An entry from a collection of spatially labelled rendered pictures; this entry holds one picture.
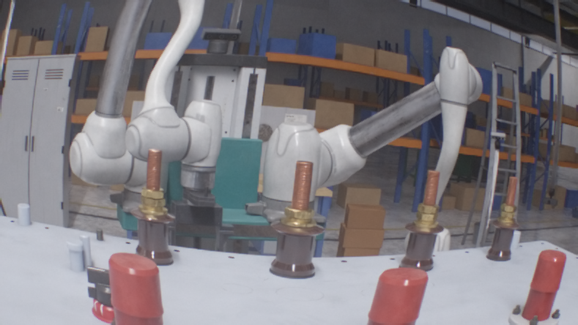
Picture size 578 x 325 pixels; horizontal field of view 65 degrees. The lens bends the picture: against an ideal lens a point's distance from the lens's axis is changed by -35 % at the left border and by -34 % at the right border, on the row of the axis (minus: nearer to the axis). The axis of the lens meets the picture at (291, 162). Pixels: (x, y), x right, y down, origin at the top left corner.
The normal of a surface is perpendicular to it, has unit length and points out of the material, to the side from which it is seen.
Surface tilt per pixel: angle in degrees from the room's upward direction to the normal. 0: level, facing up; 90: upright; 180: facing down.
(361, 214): 90
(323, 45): 90
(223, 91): 90
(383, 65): 90
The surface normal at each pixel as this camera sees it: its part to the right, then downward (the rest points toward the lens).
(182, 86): 0.40, 0.15
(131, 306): 0.10, 0.11
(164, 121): 0.63, -0.37
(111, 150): 0.69, 0.26
